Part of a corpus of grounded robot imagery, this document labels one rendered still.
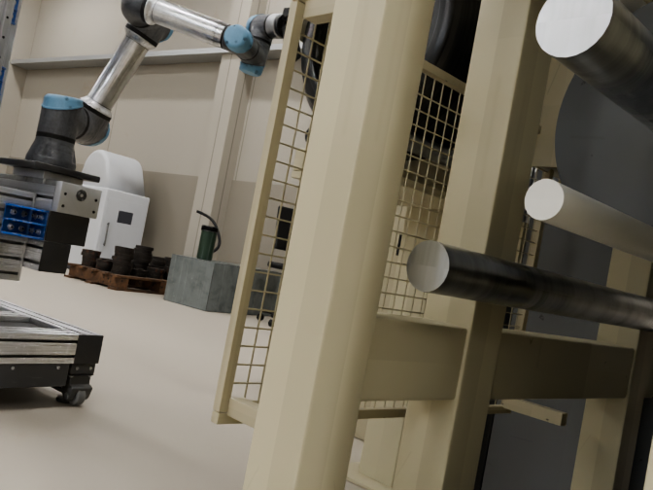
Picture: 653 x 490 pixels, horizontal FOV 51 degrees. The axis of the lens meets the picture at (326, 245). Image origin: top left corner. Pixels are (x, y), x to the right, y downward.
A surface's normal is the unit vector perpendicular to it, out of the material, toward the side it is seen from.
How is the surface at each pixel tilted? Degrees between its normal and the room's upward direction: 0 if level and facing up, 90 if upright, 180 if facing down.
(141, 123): 90
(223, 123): 90
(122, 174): 71
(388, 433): 90
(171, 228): 90
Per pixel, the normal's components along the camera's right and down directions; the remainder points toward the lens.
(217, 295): 0.79, 0.13
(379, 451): -0.69, -0.15
